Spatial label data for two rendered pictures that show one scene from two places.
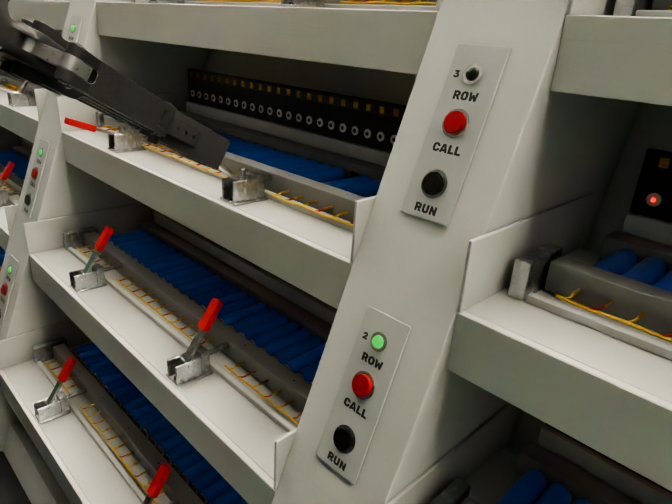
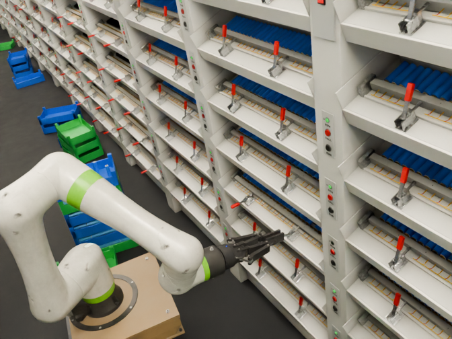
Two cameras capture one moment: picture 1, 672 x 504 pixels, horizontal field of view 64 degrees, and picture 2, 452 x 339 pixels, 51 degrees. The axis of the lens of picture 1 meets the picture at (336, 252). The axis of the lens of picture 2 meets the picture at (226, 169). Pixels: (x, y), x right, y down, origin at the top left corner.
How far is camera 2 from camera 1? 1.23 m
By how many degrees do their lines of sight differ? 34
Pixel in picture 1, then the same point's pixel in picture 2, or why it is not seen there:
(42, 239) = (232, 219)
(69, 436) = (270, 282)
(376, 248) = (327, 270)
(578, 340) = (370, 296)
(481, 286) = (350, 282)
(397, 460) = (346, 314)
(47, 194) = (227, 207)
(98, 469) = (282, 293)
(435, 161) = (331, 257)
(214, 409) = (307, 290)
